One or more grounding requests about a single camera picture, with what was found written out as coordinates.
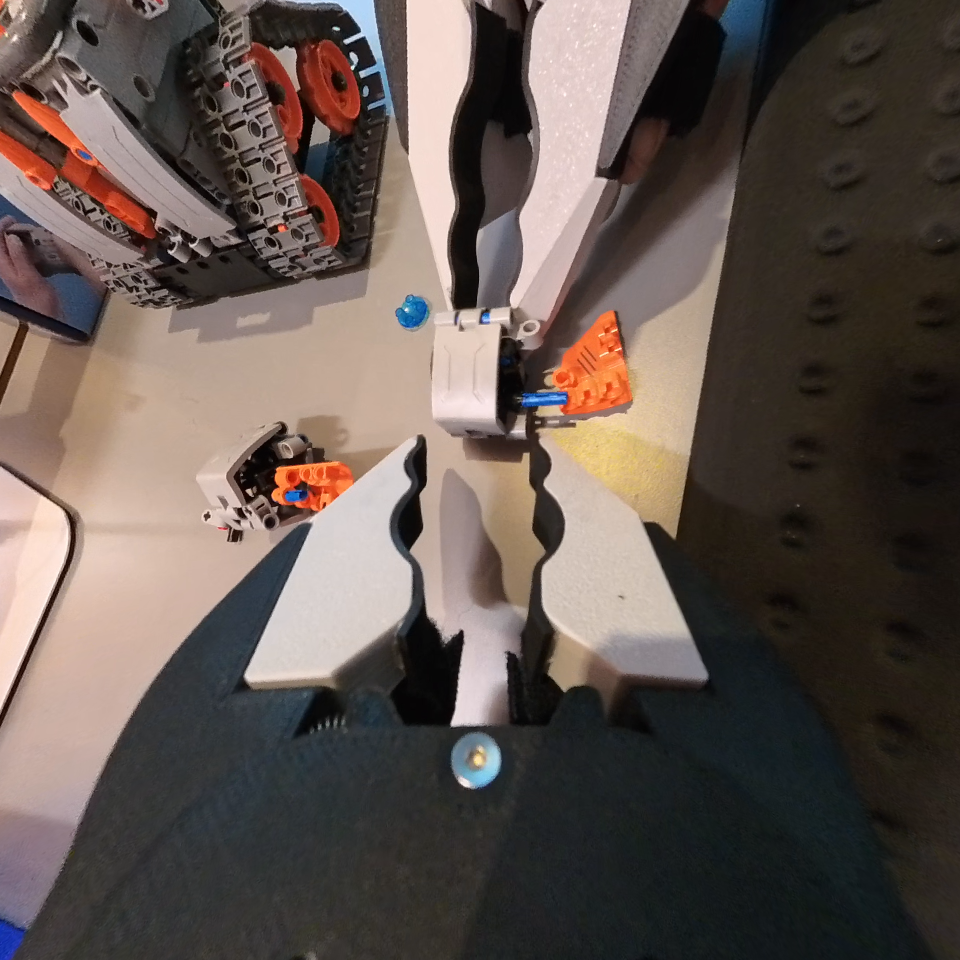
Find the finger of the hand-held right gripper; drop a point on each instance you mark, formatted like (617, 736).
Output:
(570, 90)
(431, 112)

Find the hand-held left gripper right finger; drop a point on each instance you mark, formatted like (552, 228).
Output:
(615, 600)

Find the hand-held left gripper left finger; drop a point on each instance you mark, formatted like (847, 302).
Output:
(337, 600)

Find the grey block module orange part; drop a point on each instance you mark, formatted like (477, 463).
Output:
(225, 472)

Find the grey block module blue pin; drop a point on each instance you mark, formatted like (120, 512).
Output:
(465, 375)

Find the person's right hand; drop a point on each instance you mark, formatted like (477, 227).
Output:
(646, 154)

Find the blue translucent round stud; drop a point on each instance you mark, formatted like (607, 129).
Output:
(412, 313)

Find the orange wedge block plate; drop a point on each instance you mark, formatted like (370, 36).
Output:
(600, 375)

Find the grey orange tracked toy robot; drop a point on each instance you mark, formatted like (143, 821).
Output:
(150, 112)

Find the blue robot kit box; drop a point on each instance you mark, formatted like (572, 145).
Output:
(45, 277)

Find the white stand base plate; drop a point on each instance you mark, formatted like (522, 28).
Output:
(30, 570)

